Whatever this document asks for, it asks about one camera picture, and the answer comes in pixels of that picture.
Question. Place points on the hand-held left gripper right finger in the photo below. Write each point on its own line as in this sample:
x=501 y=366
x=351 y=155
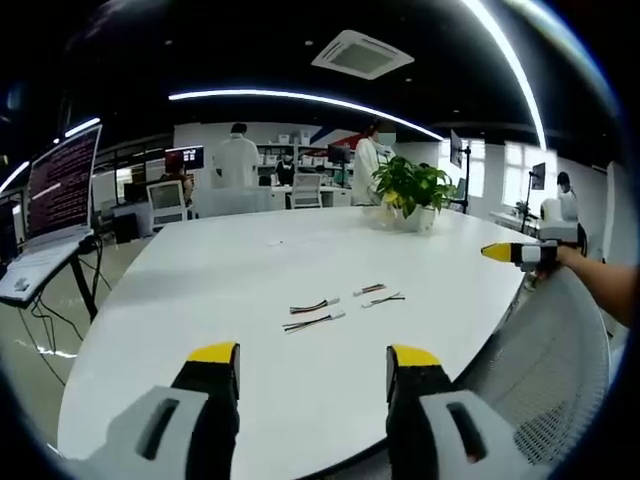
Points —
x=450 y=430

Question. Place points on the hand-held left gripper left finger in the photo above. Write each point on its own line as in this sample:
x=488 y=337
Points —
x=165 y=430

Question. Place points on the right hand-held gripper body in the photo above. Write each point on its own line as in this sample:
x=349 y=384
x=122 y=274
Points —
x=560 y=227

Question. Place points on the small monitor on stand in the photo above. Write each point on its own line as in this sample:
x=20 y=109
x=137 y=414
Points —
x=538 y=175

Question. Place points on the white mesh chair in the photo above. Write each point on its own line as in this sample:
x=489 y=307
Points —
x=550 y=360

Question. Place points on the white plant pot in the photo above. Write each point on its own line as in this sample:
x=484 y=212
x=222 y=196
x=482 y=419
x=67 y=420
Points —
x=419 y=218

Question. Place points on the monitor on black pole stand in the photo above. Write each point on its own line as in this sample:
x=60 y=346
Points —
x=457 y=147

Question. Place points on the green potted plant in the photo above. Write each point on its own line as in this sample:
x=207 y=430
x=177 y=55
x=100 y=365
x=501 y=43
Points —
x=410 y=182

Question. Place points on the steep ceiling light strip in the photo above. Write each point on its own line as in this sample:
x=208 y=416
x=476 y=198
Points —
x=520 y=75

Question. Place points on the black laptop stand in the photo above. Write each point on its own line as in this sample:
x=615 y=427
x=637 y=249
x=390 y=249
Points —
x=85 y=280

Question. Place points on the computer monitor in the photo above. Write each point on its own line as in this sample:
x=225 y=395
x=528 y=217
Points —
x=339 y=152
x=185 y=157

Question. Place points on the white office chair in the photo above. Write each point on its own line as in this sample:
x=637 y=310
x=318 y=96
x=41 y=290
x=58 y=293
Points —
x=306 y=190
x=166 y=200

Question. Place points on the ceiling air conditioner unit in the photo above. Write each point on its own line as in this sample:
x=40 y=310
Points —
x=362 y=54

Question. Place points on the long curved ceiling light strip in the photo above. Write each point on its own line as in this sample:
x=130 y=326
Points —
x=310 y=100

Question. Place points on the open white laptop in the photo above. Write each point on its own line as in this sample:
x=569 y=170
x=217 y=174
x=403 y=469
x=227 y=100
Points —
x=60 y=185

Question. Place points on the short ceiling light strip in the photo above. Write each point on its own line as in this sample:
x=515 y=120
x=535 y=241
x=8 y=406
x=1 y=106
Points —
x=14 y=176
x=82 y=127

